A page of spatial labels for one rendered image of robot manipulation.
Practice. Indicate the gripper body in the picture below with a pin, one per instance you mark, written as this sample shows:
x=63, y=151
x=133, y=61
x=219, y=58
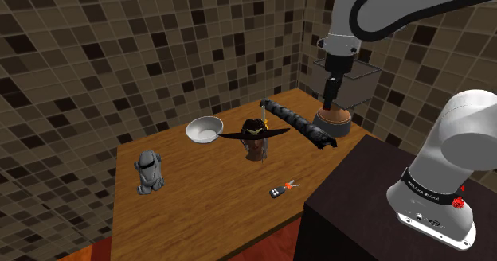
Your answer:
x=334, y=64

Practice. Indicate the white bowl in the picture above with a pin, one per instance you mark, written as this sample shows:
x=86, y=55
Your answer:
x=204, y=130

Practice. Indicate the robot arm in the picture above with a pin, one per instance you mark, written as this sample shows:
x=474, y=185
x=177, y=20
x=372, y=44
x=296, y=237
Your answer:
x=446, y=147

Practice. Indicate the black key fob with keys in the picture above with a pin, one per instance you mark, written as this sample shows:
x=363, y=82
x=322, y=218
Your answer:
x=276, y=192

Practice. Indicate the grey crouching figure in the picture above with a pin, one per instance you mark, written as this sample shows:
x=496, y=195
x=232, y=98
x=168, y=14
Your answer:
x=148, y=171

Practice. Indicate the dark robot stand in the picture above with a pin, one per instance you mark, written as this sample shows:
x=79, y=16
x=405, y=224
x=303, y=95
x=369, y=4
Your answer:
x=349, y=198

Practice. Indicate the long black rough roll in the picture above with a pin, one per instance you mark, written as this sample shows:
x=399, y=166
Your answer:
x=299, y=122

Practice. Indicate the head figure with black hat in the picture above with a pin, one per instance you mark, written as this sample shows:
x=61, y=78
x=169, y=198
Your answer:
x=254, y=136

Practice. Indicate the wooden table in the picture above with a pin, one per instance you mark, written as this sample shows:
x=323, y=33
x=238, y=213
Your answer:
x=209, y=209

